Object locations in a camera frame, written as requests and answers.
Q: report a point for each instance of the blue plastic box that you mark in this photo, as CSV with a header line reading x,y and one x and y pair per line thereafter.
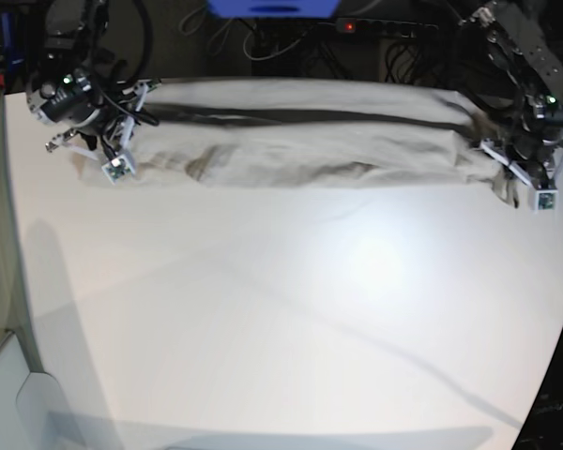
x,y
273,8

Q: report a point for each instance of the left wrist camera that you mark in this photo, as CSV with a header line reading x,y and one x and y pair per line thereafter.
x,y
544,199

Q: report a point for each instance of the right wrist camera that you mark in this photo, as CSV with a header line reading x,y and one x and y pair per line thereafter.
x,y
121,167

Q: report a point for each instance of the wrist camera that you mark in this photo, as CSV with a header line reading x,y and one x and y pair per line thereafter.
x,y
544,199
121,167

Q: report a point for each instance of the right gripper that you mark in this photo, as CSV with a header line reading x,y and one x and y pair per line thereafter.
x,y
100,121

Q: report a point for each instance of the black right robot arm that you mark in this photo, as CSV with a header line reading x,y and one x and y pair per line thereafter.
x,y
70,48

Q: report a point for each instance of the black power strip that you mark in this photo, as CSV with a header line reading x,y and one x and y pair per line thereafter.
x,y
384,28

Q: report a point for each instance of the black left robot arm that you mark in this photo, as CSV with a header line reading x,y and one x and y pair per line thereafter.
x,y
532,127

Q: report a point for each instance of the beige t-shirt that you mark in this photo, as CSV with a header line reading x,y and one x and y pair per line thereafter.
x,y
306,133

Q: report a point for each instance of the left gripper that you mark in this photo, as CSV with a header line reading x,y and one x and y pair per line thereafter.
x,y
539,170

